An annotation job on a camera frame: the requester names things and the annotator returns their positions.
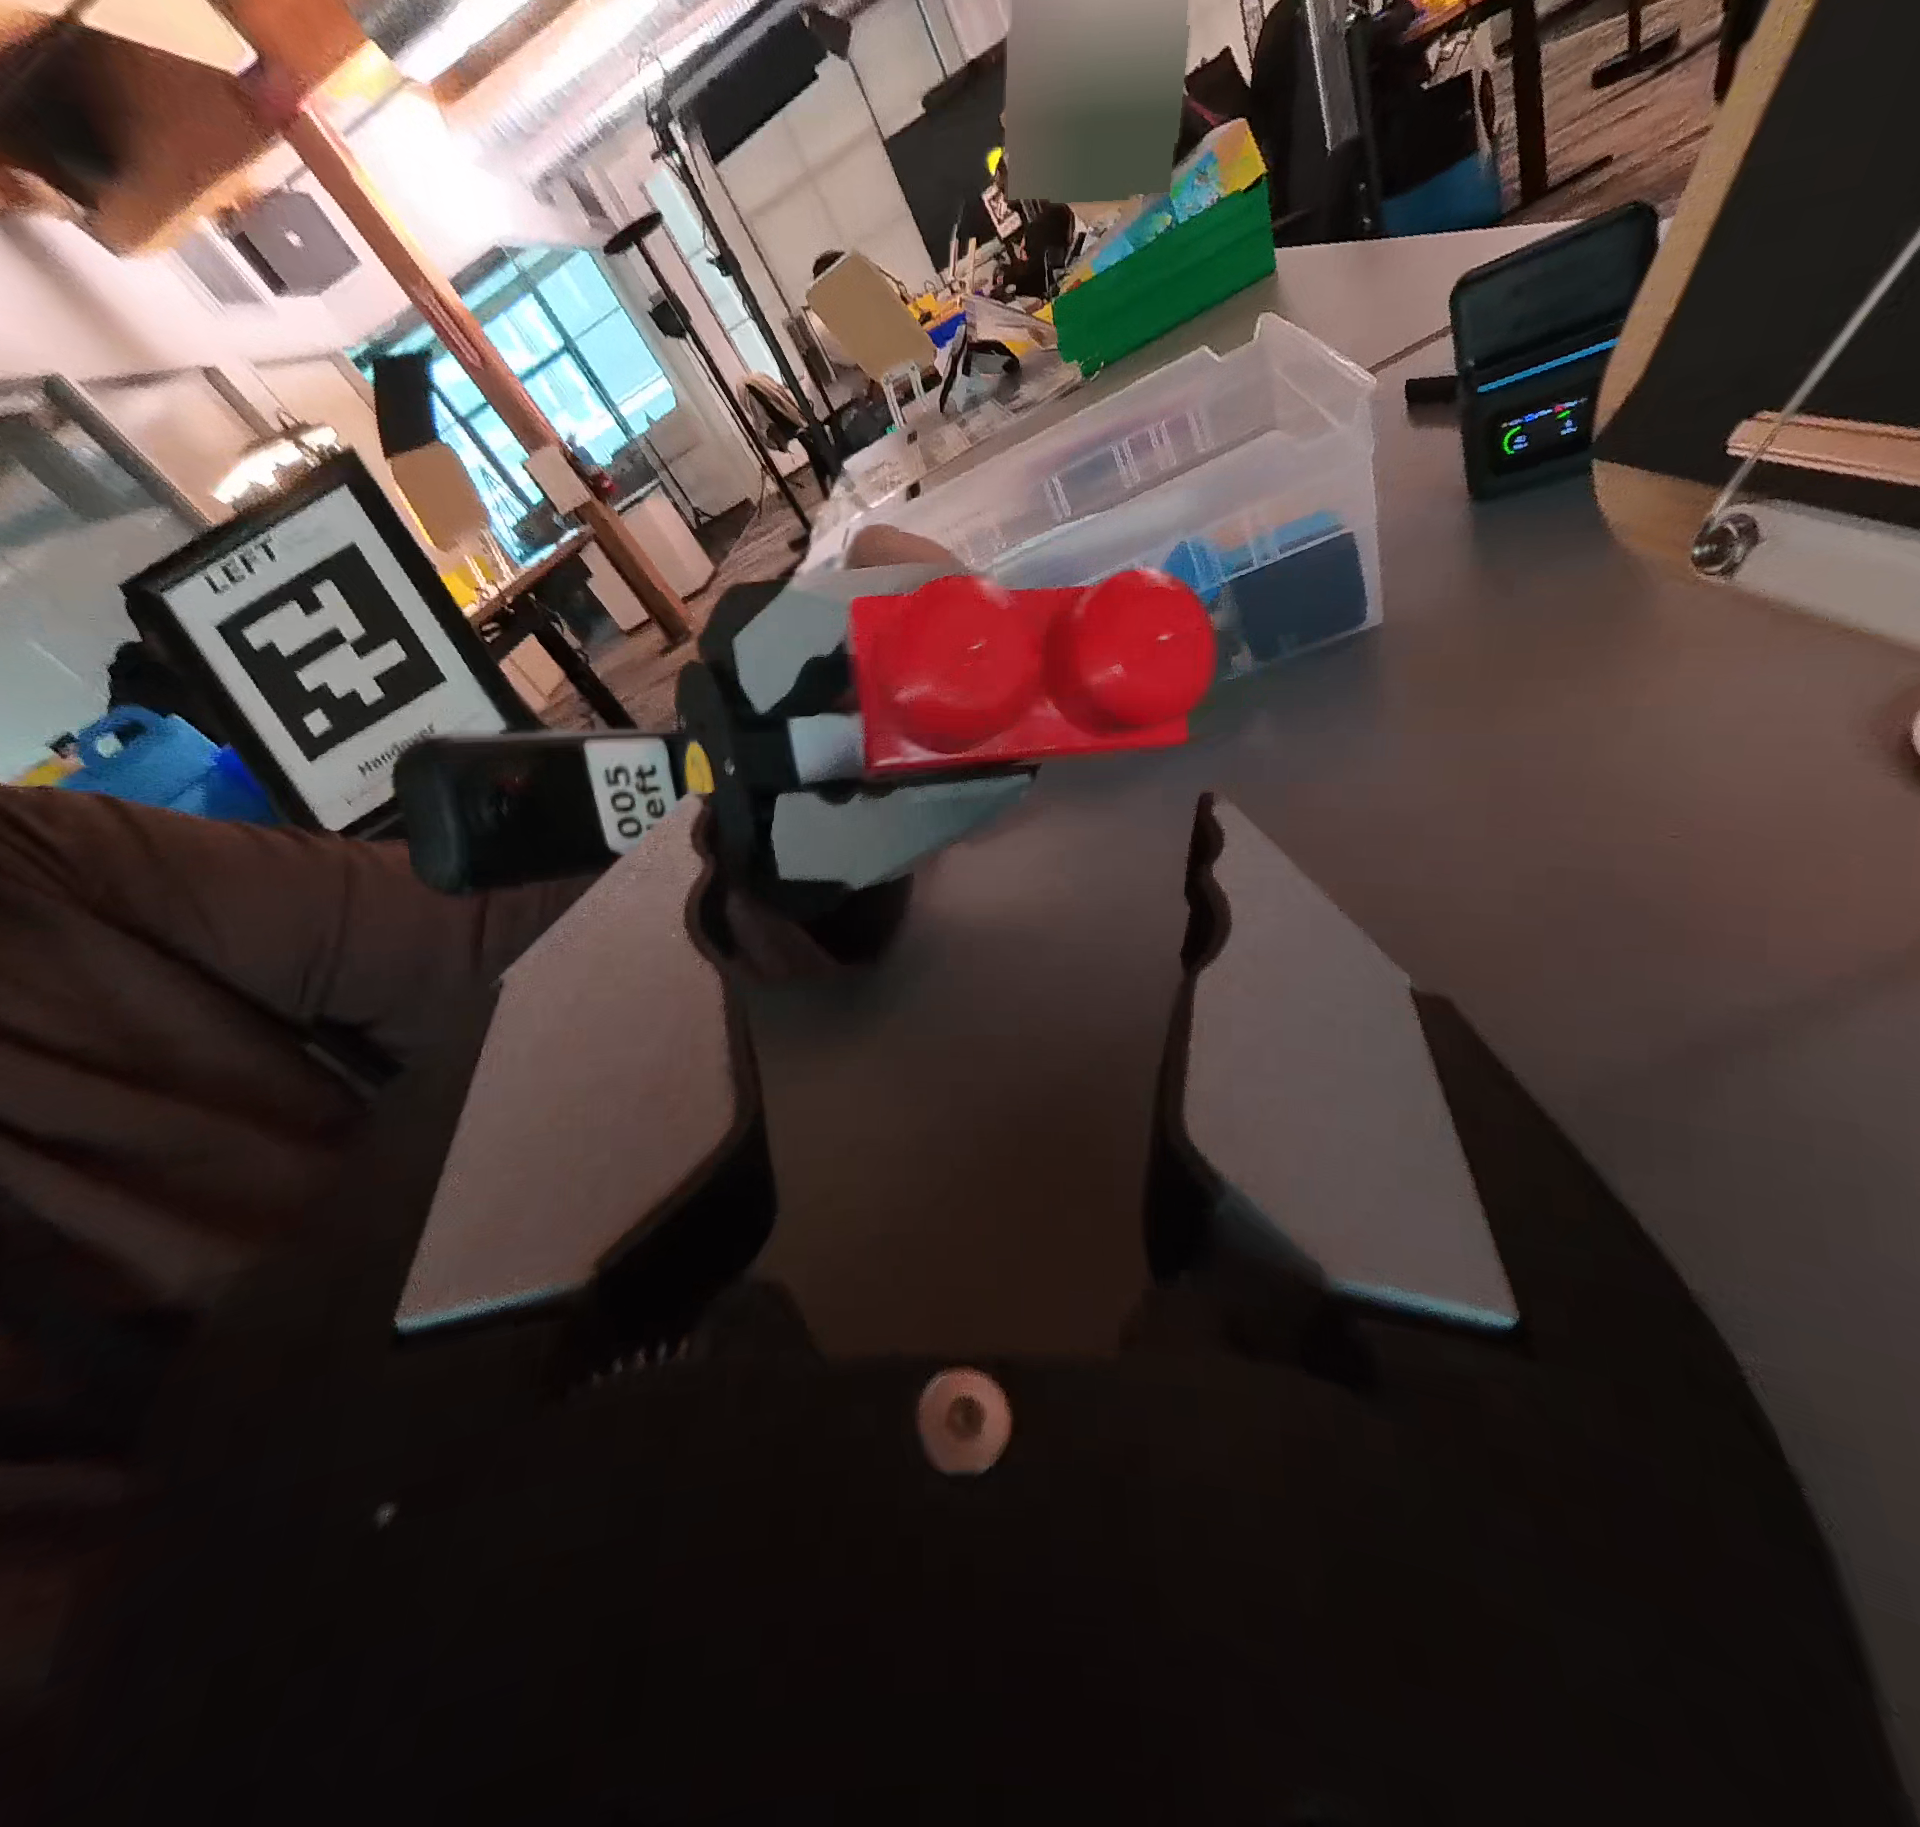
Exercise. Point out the black floor lamp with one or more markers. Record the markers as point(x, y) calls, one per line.
point(630, 225)

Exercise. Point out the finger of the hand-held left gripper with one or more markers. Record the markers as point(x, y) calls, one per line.
point(870, 828)
point(789, 650)

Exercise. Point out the blue box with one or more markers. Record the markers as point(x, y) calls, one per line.
point(1216, 568)

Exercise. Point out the black monitor screen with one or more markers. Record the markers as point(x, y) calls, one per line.
point(944, 175)

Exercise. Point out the tan cardboard sheet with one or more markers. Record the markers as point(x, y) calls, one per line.
point(870, 311)

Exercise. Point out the black wooden book stand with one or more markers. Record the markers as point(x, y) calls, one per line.
point(1801, 207)

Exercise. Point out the person's left hand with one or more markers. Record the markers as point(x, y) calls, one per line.
point(892, 549)

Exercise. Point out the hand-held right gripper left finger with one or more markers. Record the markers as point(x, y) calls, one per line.
point(585, 1108)

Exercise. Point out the round ceiling lamp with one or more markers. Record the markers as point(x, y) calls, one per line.
point(276, 469)

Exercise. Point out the black power bank with display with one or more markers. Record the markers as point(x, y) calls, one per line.
point(1545, 296)

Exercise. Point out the small printed tag board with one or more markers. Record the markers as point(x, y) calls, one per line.
point(999, 213)

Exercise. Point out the clear plastic storage bin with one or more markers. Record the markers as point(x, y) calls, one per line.
point(1171, 416)

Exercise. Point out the black softbox light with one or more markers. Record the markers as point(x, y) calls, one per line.
point(758, 86)

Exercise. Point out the colourful box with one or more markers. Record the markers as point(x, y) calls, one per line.
point(1201, 184)

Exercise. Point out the green plastic bin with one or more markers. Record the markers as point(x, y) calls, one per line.
point(1162, 296)

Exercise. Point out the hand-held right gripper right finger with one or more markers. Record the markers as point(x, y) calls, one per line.
point(1321, 1108)

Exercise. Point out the red block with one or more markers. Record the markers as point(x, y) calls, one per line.
point(1019, 673)

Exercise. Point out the blue plastic container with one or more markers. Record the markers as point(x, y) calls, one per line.
point(152, 767)

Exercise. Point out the dark office chair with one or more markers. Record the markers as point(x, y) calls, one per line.
point(1306, 100)

